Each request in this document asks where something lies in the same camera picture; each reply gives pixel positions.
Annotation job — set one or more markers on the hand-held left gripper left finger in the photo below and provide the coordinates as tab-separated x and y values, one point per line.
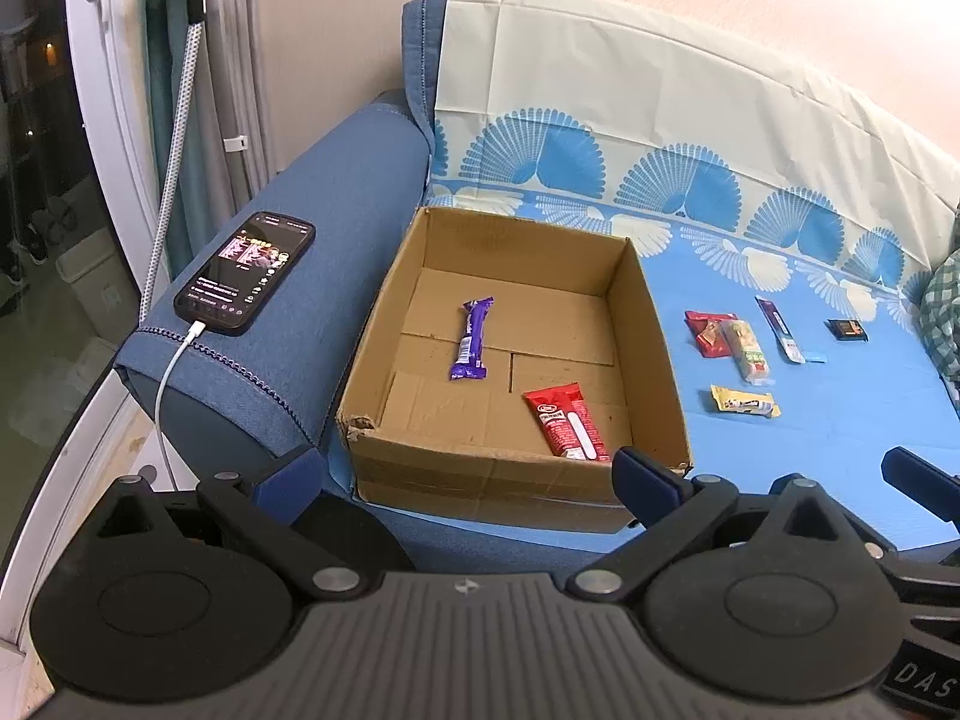
301	471

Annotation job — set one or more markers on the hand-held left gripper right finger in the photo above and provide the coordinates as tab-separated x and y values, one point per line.
636	481

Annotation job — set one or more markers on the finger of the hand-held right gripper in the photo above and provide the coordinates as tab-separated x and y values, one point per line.
911	469

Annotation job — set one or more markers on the red white snack packet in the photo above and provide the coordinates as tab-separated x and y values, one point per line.
566	424

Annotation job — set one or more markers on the yellow snack packet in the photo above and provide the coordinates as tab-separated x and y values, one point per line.
742	401

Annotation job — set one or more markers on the brown cardboard box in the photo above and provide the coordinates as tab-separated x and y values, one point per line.
442	469

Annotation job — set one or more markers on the small black snack packet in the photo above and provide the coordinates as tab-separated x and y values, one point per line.
846	330

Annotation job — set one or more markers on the small red candy packet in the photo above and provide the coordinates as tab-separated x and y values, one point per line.
703	334

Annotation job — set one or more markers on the clear cracker packet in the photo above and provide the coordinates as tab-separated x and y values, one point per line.
746	352

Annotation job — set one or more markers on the purple white stick packet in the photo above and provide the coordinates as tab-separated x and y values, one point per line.
778	330

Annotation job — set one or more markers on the purple chocolate bar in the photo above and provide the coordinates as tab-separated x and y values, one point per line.
472	337

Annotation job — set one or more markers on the blue white printed cover sheet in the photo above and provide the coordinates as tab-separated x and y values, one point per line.
750	465

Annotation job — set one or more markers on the green checked cloth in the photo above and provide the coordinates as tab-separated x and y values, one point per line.
943	315

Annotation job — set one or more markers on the black smartphone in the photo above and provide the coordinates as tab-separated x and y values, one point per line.
244	274

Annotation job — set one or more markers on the blue fabric sofa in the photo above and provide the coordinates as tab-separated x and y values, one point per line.
330	255

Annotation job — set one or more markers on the dark shoe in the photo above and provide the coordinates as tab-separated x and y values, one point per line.
37	240

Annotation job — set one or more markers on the teal curtain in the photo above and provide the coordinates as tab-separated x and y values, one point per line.
161	135

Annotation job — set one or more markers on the white pipe bundle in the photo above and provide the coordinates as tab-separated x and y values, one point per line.
232	60

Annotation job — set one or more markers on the white window frame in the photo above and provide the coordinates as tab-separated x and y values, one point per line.
112	112

